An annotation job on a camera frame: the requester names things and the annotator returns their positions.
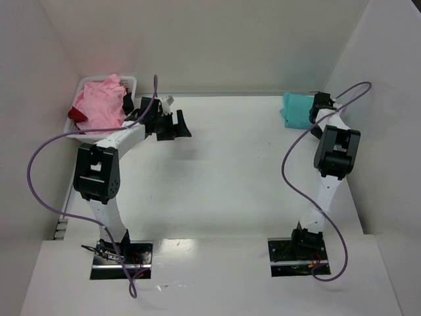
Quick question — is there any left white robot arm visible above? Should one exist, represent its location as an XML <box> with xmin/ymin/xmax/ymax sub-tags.
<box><xmin>73</xmin><ymin>95</ymin><xmax>191</xmax><ymax>259</ymax></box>

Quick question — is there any pink t shirt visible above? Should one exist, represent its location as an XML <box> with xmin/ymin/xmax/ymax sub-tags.
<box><xmin>71</xmin><ymin>74</ymin><xmax>130</xmax><ymax>130</ymax></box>

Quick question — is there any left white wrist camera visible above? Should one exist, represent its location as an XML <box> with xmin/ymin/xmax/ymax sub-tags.
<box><xmin>159</xmin><ymin>95</ymin><xmax>174</xmax><ymax>115</ymax></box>

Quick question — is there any red t shirt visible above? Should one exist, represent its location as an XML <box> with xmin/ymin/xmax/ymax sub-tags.
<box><xmin>68</xmin><ymin>107</ymin><xmax>87</xmax><ymax>124</ymax></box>

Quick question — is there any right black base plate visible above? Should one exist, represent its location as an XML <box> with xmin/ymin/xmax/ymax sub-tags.
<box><xmin>268</xmin><ymin>238</ymin><xmax>331</xmax><ymax>277</ymax></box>

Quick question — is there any teal t shirt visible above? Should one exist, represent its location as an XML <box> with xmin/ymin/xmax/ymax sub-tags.
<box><xmin>280</xmin><ymin>93</ymin><xmax>314</xmax><ymax>130</ymax></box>

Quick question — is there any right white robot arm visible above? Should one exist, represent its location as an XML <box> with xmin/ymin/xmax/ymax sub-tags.
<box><xmin>292</xmin><ymin>92</ymin><xmax>360</xmax><ymax>260</ymax></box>

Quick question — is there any black t shirt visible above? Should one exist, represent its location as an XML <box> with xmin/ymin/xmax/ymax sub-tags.
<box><xmin>122</xmin><ymin>92</ymin><xmax>134</xmax><ymax>116</ymax></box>

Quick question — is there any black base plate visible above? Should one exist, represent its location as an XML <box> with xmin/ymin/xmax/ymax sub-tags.
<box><xmin>268</xmin><ymin>238</ymin><xmax>331</xmax><ymax>277</ymax></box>
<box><xmin>84</xmin><ymin>241</ymin><xmax>153</xmax><ymax>280</ymax></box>

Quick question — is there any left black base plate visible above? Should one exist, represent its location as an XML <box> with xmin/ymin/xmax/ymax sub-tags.
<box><xmin>84</xmin><ymin>241</ymin><xmax>153</xmax><ymax>280</ymax></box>

